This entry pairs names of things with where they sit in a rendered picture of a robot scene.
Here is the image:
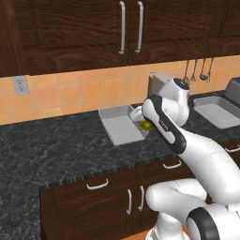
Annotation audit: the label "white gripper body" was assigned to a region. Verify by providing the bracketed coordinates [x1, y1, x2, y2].
[128, 105, 146, 124]

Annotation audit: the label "yellow lemon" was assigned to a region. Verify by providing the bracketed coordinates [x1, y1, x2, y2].
[141, 120, 154, 131]

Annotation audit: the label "grey tupperware container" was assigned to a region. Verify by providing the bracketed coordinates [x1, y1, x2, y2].
[97, 104, 150, 147]
[192, 95, 240, 130]

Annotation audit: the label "dark wood drawer front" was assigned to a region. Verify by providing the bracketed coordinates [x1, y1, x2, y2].
[51, 170, 138, 204]
[135, 155, 192, 184]
[222, 141, 240, 168]

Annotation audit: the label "hanging metal utensil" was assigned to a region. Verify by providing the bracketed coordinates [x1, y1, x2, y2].
[183, 59, 191, 85]
[206, 56, 215, 83]
[190, 58, 199, 83]

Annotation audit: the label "hanging metal ladle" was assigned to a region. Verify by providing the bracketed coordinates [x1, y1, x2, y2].
[199, 57, 208, 82]

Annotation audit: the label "dark wood lower cupboard door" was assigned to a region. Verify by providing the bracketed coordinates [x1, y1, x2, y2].
[52, 185, 138, 240]
[134, 174, 195, 233]

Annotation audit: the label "dark wood cupboard door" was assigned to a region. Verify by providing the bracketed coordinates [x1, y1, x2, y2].
[52, 185, 138, 240]
[217, 0, 240, 58]
[134, 174, 195, 233]
[127, 0, 220, 66]
[0, 0, 129, 78]

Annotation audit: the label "dark wood upper cupboard door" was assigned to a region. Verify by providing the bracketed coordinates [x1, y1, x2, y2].
[127, 0, 220, 66]
[0, 0, 129, 78]
[217, 0, 240, 58]

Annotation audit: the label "grey toaster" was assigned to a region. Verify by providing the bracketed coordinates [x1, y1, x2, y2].
[223, 77, 240, 109]

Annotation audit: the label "silver drawer handle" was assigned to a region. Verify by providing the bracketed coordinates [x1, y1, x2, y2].
[85, 178, 110, 191]
[224, 145, 240, 154]
[162, 159, 183, 171]

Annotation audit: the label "silver lower cupboard handle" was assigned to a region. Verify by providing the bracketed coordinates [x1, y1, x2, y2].
[126, 188, 133, 216]
[138, 185, 145, 212]

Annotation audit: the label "silver cupboard handle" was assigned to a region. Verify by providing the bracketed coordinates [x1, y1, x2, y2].
[138, 185, 145, 212]
[126, 188, 133, 216]
[134, 0, 144, 54]
[118, 0, 127, 55]

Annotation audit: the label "silver upper cupboard handle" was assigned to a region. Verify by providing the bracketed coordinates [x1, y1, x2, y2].
[118, 0, 127, 55]
[134, 0, 144, 54]

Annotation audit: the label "white wall outlet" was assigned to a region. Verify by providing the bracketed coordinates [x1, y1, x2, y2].
[11, 75, 31, 97]

